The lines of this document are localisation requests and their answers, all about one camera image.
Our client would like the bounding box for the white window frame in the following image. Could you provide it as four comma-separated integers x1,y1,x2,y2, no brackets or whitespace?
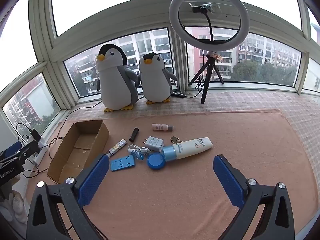
0,0,320,140

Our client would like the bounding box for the blue round lid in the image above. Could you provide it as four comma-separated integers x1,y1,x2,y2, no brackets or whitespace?
146,152,166,170

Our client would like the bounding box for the black tripod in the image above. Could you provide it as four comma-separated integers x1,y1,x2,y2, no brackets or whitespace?
188,51,225,105

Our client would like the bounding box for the checkered cloth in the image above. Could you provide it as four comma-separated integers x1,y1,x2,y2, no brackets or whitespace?
57,89,320,180

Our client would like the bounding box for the white sunscreen tube blue cap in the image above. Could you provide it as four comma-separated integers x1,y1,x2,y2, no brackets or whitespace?
162,137,213,161

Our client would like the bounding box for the large penguin plush toy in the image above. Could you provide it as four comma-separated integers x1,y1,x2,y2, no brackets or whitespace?
96,44,140,112

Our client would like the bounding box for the small penguin plush toy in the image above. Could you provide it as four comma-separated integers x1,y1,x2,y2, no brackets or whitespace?
136,52,178,105

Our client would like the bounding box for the white ring light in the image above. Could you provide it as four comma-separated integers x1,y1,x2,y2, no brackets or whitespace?
169,0,250,50

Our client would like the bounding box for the white short cable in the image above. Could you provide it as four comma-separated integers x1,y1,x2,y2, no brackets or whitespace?
128,144,151,155

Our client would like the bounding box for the patterned lipstick tube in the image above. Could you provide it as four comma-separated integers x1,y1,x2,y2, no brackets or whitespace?
104,138,127,158

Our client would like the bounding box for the brown cardboard box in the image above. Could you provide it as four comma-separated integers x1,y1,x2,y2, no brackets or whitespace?
47,120,110,184

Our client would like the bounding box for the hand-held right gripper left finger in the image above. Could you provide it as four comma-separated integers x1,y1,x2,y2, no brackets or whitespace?
26,153,112,240

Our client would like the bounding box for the white fluffy cloth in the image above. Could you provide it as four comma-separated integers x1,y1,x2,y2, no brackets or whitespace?
0,191,28,227

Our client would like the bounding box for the black power bank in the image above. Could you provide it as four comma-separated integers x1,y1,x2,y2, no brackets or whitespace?
28,128,42,143

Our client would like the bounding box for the black cable with plug end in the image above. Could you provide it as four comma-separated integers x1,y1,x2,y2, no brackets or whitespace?
48,136,64,161

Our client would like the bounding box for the black power bank cable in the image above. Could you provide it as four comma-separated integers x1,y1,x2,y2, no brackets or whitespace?
16,123,33,142

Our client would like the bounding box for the long black cable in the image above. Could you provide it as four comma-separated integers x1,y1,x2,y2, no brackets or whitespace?
40,104,97,140

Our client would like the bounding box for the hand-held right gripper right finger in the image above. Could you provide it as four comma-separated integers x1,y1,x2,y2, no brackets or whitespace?
212,154,295,240

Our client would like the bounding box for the small pink bottle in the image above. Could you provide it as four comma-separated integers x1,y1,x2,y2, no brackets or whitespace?
152,123,175,132

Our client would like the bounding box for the white power strip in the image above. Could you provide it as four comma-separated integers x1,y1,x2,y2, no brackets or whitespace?
32,140,48,167

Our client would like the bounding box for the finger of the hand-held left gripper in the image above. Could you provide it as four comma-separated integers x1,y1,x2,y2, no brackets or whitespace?
0,141,42,167

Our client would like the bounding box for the white charger adapter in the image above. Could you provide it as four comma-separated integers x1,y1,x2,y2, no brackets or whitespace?
142,136,165,152

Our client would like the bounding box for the small clear blue bottle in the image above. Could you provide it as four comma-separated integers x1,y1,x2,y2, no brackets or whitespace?
130,149,146,162

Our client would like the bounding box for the ring light black cable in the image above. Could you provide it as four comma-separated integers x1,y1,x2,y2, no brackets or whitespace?
185,76,208,98

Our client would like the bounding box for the blue phone stand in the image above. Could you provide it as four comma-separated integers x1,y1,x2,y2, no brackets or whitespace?
110,155,136,172

